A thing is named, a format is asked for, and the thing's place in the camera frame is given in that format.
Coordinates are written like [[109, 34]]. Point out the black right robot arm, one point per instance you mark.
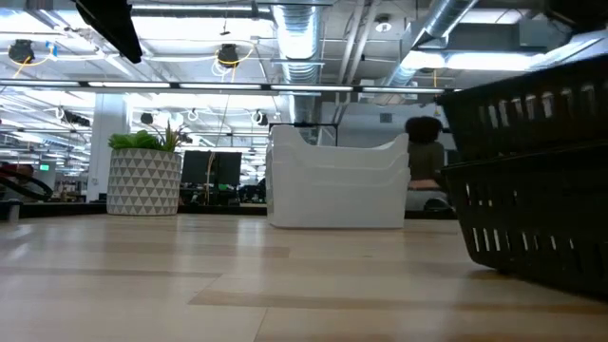
[[579, 12]]

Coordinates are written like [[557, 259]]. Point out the silver ventilation duct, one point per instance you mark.
[[446, 19], [299, 47]]

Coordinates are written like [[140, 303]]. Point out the white plastic basket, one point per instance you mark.
[[332, 204], [282, 137]]

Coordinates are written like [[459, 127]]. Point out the black computer monitor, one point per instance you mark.
[[197, 168], [230, 168]]

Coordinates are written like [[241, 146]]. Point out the black aluminium rig frame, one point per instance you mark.
[[228, 209]]

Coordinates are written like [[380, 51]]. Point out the potted plant, white patterned pot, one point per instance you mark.
[[142, 185]]

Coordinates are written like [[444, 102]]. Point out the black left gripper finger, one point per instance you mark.
[[111, 28]]

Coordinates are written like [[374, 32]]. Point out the long ceiling light strip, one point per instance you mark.
[[218, 86]]

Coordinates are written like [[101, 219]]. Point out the person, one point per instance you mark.
[[425, 161]]

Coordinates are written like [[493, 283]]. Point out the black perforated plastic basket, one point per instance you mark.
[[532, 218], [522, 128]]

